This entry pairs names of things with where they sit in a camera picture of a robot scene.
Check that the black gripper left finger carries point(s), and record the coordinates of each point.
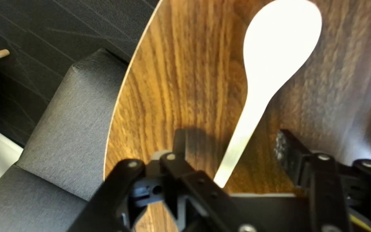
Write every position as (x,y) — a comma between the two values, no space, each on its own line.
(185,189)

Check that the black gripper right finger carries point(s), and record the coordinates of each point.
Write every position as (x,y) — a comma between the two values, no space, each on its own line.
(331,194)

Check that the white plastic spoon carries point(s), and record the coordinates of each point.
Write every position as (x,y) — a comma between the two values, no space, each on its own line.
(279,43)

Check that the dark grey sofa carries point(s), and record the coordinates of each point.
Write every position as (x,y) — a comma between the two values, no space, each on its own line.
(56,142)

